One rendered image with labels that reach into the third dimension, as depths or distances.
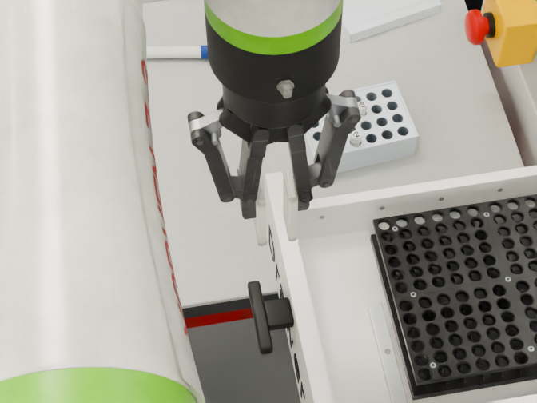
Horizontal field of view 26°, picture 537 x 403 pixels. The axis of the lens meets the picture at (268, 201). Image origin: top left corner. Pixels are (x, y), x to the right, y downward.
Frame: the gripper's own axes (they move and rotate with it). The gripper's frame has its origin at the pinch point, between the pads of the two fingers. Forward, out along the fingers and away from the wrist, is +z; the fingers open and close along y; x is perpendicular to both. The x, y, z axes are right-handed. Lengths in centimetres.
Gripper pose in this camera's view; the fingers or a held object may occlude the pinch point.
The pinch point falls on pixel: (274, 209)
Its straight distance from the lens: 98.9
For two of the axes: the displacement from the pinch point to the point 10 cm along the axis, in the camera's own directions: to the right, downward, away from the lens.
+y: -9.9, 1.4, -0.8
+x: 1.7, 8.3, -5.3
